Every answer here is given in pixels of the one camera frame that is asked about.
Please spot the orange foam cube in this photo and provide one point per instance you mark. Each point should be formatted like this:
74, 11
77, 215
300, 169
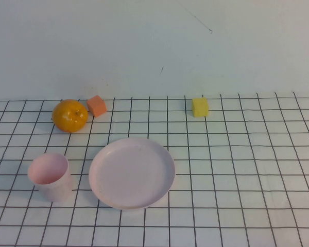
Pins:
96, 106

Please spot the orange mandarin fruit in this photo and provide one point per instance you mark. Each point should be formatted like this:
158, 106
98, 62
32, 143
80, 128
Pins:
70, 115

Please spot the yellow foam cube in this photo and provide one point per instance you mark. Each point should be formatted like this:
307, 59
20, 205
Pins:
200, 107

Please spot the white black-grid tablecloth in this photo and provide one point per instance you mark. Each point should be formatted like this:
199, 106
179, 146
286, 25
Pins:
234, 167

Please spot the pink plastic cup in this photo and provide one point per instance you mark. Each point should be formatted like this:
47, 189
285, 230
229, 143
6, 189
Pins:
54, 186

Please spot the pink round plate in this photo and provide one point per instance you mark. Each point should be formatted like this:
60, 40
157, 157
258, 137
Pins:
131, 173

